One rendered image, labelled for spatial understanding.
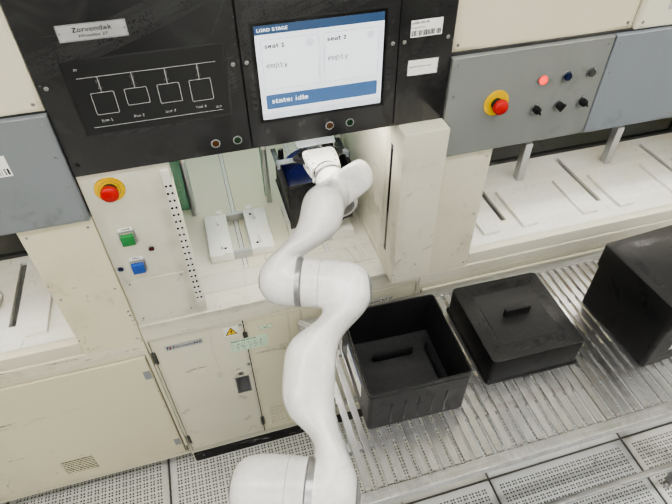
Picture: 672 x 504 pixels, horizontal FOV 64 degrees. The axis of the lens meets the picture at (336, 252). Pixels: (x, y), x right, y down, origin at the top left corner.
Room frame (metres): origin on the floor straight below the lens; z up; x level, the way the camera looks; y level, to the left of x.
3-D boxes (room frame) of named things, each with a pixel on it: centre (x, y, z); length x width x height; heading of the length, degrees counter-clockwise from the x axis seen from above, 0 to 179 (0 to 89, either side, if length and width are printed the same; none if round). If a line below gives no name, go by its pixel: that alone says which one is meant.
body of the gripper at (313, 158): (1.31, 0.04, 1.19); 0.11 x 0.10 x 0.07; 16
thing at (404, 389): (0.86, -0.18, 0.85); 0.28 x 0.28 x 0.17; 14
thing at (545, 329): (1.01, -0.53, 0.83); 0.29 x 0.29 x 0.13; 14
